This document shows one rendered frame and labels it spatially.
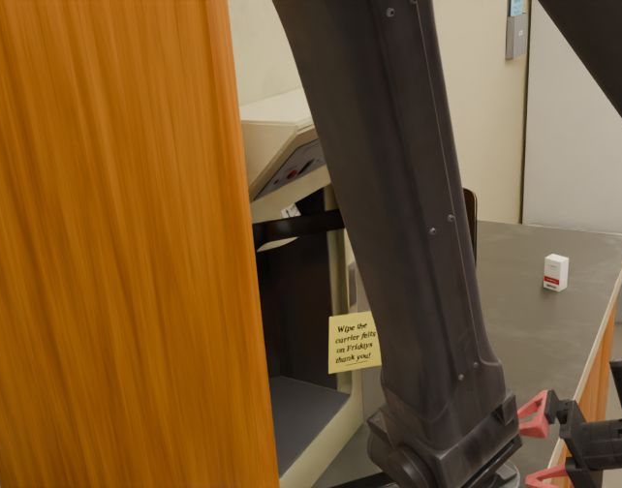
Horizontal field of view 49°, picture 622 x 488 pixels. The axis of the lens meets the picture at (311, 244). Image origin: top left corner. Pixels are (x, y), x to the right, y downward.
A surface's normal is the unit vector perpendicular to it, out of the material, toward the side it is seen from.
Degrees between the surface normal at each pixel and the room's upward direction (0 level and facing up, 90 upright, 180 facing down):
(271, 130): 90
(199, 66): 90
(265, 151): 90
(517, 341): 0
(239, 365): 90
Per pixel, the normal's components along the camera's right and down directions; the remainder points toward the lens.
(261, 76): 0.86, 0.12
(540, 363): -0.07, -0.93
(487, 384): 0.58, 0.38
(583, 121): -0.50, 0.34
